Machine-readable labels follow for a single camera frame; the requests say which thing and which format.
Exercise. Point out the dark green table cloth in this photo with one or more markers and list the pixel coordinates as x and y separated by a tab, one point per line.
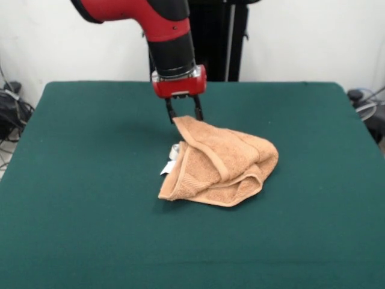
90	180

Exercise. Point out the grey vertical rod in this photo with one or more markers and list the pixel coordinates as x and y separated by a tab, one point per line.
231	45

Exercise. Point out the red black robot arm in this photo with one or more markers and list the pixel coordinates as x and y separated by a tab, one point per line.
168	24

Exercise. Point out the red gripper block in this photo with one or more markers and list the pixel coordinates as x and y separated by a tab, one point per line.
180	85

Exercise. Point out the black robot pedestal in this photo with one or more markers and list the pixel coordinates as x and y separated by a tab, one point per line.
210	45

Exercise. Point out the tan terry towel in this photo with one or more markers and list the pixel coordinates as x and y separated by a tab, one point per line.
228	144

